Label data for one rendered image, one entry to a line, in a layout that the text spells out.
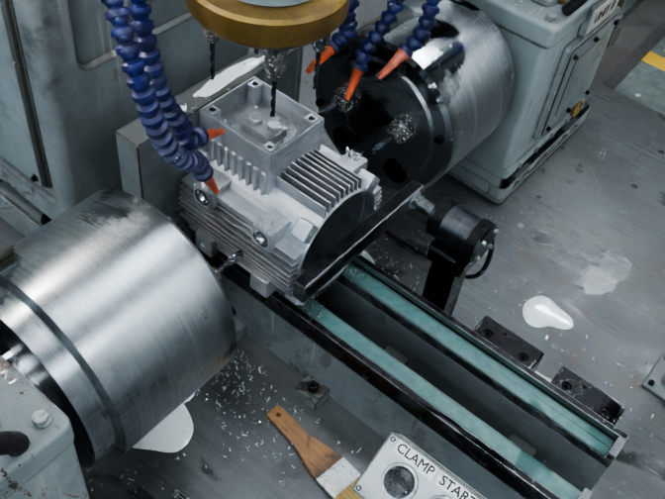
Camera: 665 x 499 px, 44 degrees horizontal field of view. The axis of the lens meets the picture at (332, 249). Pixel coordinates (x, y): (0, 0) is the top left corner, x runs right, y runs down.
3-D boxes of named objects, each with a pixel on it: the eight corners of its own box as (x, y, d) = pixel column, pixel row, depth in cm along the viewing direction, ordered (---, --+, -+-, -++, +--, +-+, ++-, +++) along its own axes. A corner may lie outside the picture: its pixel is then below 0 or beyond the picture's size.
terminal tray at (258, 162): (198, 153, 106) (197, 110, 101) (254, 117, 112) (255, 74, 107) (266, 200, 102) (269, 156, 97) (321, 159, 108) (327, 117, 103)
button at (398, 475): (380, 485, 81) (376, 485, 79) (398, 459, 81) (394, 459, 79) (405, 504, 80) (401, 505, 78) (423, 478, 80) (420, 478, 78)
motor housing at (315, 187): (179, 249, 115) (173, 148, 101) (270, 183, 126) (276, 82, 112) (285, 329, 108) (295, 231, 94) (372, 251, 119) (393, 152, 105)
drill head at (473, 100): (272, 167, 129) (280, 31, 111) (421, 61, 152) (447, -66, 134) (399, 250, 120) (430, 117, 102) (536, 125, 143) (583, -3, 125)
